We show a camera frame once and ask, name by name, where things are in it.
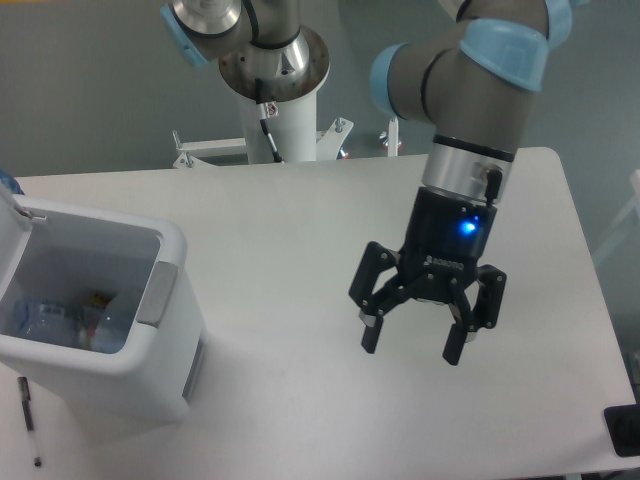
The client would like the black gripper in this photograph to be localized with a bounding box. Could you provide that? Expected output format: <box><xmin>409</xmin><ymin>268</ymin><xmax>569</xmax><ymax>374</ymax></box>
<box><xmin>348</xmin><ymin>187</ymin><xmax>507</xmax><ymax>366</ymax></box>

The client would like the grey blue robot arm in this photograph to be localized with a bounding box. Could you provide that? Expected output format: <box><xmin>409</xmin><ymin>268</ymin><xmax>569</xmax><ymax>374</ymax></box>
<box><xmin>160</xmin><ymin>1</ymin><xmax>572</xmax><ymax>365</ymax></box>

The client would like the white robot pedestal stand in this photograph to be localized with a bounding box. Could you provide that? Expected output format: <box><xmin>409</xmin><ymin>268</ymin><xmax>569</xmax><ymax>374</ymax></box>
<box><xmin>171</xmin><ymin>27</ymin><xmax>404</xmax><ymax>170</ymax></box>

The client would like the black device at table edge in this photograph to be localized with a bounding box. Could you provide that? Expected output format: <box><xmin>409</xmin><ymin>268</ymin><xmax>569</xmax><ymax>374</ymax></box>
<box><xmin>604</xmin><ymin>404</ymin><xmax>639</xmax><ymax>458</ymax></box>

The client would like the white trash can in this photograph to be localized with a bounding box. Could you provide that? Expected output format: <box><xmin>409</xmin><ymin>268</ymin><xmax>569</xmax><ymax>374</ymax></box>
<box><xmin>1</xmin><ymin>191</ymin><xmax>207</xmax><ymax>421</ymax></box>

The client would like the colourful snack wrapper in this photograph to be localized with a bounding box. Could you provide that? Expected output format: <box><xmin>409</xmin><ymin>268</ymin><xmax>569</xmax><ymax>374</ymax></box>
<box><xmin>82</xmin><ymin>291</ymin><xmax>116</xmax><ymax>311</ymax></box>

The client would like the black pen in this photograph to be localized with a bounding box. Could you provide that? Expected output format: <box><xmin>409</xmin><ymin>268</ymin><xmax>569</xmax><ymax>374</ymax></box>
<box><xmin>17</xmin><ymin>376</ymin><xmax>43</xmax><ymax>468</ymax></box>

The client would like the blue object at left edge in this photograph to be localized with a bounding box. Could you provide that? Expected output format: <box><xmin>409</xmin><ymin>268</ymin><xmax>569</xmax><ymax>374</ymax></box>
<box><xmin>0</xmin><ymin>170</ymin><xmax>24</xmax><ymax>195</ymax></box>

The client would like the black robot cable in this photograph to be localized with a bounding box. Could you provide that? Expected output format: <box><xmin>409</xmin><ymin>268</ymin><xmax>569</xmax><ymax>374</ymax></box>
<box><xmin>254</xmin><ymin>77</ymin><xmax>286</xmax><ymax>164</ymax></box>

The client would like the clear plastic water bottle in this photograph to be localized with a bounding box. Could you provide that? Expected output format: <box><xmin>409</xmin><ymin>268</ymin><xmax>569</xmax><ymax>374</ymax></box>
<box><xmin>6</xmin><ymin>297</ymin><xmax>136</xmax><ymax>354</ymax></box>

